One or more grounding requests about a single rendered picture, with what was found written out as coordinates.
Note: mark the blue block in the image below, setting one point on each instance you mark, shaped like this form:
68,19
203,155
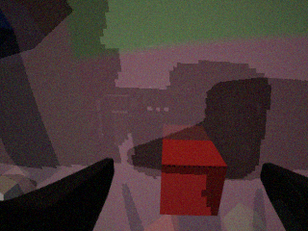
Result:
5,28

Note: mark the red block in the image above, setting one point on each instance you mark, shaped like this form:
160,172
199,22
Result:
192,178

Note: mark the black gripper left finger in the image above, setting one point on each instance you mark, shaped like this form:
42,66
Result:
70,204

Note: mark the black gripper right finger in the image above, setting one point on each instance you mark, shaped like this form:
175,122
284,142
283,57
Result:
288,194

